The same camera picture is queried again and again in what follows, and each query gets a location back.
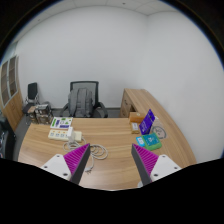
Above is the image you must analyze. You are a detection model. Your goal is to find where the wooden bookshelf cabinet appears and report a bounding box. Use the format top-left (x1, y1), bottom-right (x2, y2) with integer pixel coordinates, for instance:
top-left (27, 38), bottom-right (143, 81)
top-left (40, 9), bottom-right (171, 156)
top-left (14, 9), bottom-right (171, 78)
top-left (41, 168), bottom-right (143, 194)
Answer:
top-left (0, 56), bottom-right (23, 130)

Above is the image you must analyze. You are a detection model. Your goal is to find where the black mesh office chair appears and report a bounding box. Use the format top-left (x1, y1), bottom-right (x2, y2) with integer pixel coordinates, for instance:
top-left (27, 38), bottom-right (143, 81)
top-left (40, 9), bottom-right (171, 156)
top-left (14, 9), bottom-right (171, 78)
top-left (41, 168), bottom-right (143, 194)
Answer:
top-left (59, 81), bottom-right (108, 118)

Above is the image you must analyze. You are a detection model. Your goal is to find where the wooden side desk cabinet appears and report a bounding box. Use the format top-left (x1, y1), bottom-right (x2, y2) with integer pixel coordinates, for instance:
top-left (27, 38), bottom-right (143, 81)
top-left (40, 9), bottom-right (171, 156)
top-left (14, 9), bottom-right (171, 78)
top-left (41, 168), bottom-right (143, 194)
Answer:
top-left (119, 87), bottom-right (158, 119)

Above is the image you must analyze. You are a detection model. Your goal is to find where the cluttered box by chair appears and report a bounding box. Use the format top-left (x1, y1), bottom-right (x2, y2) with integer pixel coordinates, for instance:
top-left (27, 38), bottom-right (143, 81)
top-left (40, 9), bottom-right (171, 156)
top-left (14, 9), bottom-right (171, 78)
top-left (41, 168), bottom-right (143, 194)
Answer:
top-left (28, 104), bottom-right (53, 125)

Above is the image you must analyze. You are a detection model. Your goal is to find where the small black side chair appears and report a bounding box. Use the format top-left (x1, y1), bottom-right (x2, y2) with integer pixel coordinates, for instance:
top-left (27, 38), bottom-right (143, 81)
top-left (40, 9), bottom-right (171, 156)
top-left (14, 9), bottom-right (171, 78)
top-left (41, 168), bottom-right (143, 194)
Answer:
top-left (22, 82), bottom-right (39, 124)

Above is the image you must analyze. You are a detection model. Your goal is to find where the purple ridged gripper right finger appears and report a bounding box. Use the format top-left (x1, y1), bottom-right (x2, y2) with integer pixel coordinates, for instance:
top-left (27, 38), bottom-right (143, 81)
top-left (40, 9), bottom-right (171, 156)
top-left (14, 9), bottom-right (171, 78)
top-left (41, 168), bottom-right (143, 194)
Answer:
top-left (130, 143), bottom-right (183, 186)

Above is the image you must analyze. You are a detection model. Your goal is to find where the white charger plug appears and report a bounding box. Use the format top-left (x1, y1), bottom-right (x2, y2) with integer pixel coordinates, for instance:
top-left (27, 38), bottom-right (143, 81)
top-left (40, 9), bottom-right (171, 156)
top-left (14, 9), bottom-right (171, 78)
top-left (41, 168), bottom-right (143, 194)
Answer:
top-left (67, 127), bottom-right (74, 141)

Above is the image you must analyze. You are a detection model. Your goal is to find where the small teal blue card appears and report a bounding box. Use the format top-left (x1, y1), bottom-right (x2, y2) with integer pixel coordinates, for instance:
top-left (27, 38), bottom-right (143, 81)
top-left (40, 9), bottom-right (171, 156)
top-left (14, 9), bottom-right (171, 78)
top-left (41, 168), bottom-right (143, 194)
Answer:
top-left (136, 136), bottom-right (145, 147)

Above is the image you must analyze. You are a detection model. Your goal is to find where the brown cardboard box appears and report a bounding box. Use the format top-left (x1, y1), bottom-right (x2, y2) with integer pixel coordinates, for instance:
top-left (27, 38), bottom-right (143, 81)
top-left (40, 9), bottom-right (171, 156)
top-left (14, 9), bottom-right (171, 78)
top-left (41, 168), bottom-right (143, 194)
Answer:
top-left (129, 112), bottom-right (145, 123)

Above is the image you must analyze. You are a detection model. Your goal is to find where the grey backpack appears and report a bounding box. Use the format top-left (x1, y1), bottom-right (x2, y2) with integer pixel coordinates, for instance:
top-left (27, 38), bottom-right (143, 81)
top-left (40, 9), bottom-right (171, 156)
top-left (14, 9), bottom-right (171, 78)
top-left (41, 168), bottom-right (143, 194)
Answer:
top-left (68, 88), bottom-right (93, 118)

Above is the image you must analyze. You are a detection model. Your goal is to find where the white power strip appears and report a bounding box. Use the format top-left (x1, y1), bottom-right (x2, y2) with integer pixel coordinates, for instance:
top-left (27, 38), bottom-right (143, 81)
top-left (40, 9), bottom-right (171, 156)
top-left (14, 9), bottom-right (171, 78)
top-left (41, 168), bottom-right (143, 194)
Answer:
top-left (48, 130), bottom-right (82, 142)

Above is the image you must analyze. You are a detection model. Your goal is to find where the clear round tape bag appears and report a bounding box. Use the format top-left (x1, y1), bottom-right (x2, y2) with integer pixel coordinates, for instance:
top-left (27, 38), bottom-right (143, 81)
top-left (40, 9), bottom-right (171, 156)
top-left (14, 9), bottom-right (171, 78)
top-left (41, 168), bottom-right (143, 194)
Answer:
top-left (151, 118), bottom-right (167, 139)

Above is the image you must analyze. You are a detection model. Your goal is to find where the white coiled charger cable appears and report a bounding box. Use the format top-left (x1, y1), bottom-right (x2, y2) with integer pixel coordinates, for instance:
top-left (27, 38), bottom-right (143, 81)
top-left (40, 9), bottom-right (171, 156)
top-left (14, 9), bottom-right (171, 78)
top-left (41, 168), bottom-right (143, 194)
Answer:
top-left (62, 136), bottom-right (109, 174)

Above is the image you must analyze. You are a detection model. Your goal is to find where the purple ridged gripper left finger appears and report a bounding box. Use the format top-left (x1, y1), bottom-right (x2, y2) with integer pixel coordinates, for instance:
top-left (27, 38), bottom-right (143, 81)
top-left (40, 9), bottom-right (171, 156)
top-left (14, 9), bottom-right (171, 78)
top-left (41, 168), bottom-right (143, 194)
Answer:
top-left (40, 143), bottom-right (92, 185)

